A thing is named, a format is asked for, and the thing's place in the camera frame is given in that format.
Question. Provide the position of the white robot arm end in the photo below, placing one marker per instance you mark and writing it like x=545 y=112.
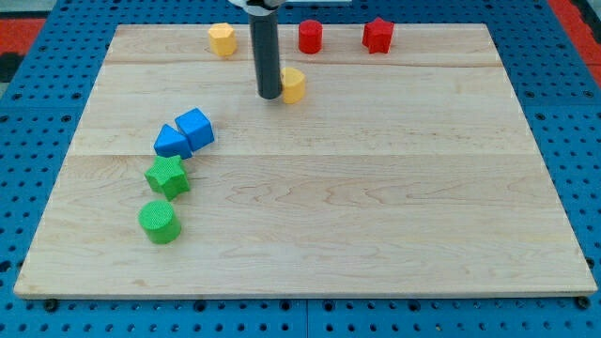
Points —
x=258 y=7

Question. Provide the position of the red star block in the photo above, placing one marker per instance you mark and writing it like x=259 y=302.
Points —
x=377 y=36

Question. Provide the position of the yellow hexagon block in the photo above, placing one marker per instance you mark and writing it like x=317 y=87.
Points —
x=222 y=39

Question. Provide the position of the yellow heart block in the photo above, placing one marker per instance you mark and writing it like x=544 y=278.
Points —
x=293 y=85

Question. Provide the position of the red cylinder block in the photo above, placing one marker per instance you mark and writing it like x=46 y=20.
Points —
x=310 y=34

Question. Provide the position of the blue cube block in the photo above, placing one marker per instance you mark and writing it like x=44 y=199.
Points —
x=196 y=127

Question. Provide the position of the blue triangle block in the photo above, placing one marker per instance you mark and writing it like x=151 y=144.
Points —
x=170 y=143

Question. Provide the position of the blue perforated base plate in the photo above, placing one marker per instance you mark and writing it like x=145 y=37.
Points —
x=44 y=101

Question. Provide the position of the green cylinder block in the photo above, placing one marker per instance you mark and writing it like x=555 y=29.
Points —
x=159 y=222

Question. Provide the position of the wooden board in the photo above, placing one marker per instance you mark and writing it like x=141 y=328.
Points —
x=407 y=175

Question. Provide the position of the green star block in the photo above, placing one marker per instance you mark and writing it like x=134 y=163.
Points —
x=168 y=176

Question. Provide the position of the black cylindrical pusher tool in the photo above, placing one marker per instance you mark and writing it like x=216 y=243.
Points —
x=265 y=43

